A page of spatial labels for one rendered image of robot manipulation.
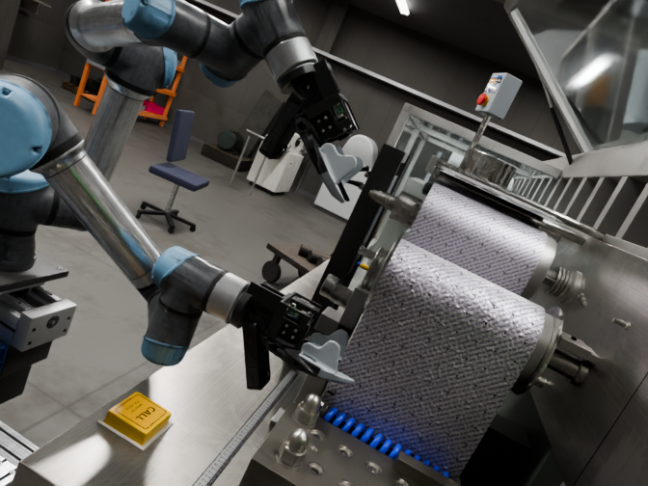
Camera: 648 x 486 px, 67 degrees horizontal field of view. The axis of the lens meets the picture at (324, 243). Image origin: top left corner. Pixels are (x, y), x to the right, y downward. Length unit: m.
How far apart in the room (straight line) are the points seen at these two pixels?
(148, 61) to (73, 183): 0.42
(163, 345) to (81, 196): 0.28
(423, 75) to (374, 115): 1.10
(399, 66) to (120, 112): 8.47
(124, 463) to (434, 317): 0.48
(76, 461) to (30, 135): 0.42
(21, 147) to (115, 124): 0.56
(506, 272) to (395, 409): 0.34
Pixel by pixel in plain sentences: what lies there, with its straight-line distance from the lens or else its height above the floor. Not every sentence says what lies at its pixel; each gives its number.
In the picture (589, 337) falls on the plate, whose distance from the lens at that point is 0.89.
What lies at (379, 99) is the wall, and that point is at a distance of 9.46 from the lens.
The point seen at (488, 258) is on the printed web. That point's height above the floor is 1.32.
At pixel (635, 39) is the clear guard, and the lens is 1.09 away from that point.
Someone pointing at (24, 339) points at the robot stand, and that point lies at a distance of 1.32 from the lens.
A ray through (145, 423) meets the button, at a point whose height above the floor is 0.92.
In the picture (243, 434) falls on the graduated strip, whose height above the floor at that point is 0.90.
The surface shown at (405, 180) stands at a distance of 1.76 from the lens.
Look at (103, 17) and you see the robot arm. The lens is 0.99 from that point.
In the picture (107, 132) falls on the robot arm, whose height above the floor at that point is 1.20.
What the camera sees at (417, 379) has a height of 1.14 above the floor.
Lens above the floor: 1.43
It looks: 13 degrees down
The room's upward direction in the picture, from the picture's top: 25 degrees clockwise
